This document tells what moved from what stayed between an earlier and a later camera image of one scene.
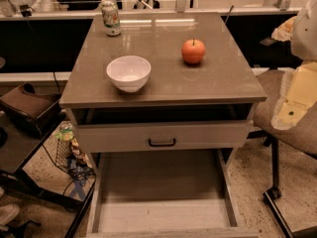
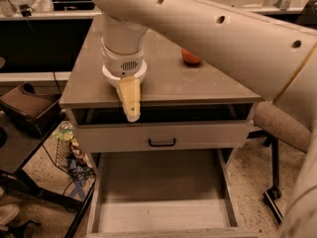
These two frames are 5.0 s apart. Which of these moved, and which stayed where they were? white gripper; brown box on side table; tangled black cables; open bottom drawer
Moved: white gripper
Stayed: brown box on side table; open bottom drawer; tangled black cables
